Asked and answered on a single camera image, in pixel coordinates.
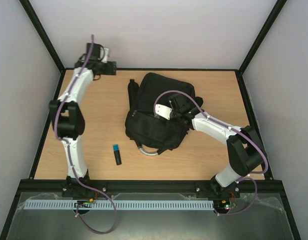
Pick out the black student backpack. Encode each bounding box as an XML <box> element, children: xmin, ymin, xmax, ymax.
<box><xmin>125</xmin><ymin>72</ymin><xmax>203</xmax><ymax>156</ymax></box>

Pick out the blue black highlighter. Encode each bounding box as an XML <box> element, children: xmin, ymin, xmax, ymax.
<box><xmin>113</xmin><ymin>144</ymin><xmax>122</xmax><ymax>166</ymax></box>

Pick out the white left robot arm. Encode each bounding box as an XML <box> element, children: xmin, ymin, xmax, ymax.
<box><xmin>49</xmin><ymin>42</ymin><xmax>116</xmax><ymax>179</ymax></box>

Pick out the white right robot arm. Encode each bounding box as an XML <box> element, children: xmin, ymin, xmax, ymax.
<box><xmin>154</xmin><ymin>90</ymin><xmax>269</xmax><ymax>196</ymax></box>

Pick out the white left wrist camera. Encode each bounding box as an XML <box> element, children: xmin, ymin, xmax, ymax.
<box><xmin>100</xmin><ymin>47</ymin><xmax>110</xmax><ymax>63</ymax></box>

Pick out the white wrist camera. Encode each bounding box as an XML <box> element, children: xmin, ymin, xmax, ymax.
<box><xmin>154</xmin><ymin>104</ymin><xmax>173</xmax><ymax>120</ymax></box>
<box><xmin>100</xmin><ymin>47</ymin><xmax>110</xmax><ymax>63</ymax></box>

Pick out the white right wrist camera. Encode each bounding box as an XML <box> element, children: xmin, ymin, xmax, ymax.
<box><xmin>154</xmin><ymin>104</ymin><xmax>173</xmax><ymax>120</ymax></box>

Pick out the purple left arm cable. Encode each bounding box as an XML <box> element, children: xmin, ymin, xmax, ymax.
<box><xmin>53</xmin><ymin>34</ymin><xmax>118</xmax><ymax>235</ymax></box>

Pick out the black aluminium frame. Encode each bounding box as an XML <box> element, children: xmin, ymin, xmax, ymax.
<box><xmin>0</xmin><ymin>0</ymin><xmax>300</xmax><ymax>240</ymax></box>

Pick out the light blue cable duct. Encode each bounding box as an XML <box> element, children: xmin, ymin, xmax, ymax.
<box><xmin>24</xmin><ymin>199</ymin><xmax>214</xmax><ymax>211</ymax></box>

